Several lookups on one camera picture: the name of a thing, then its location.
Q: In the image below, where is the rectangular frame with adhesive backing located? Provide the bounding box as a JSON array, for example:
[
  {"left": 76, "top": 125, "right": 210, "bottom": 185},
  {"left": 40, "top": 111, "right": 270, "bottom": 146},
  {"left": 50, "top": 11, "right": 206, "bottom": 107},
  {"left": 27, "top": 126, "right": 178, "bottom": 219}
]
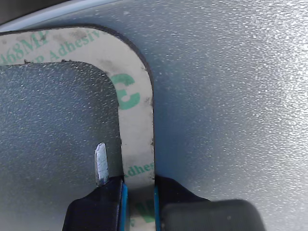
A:
[{"left": 0, "top": 23, "right": 156, "bottom": 231}]

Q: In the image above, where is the dark gray flat tray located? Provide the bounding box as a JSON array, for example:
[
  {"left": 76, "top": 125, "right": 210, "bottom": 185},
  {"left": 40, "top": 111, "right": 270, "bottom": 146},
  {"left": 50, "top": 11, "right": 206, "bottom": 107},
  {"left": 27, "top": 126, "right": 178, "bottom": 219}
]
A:
[{"left": 0, "top": 0, "right": 308, "bottom": 231}]

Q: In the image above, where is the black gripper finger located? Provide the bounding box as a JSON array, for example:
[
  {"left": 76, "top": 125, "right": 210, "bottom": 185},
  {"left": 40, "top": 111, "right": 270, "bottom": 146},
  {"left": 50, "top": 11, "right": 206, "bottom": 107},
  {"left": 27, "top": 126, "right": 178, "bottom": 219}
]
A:
[
  {"left": 63, "top": 142, "right": 129, "bottom": 231},
  {"left": 153, "top": 175, "right": 267, "bottom": 231}
]

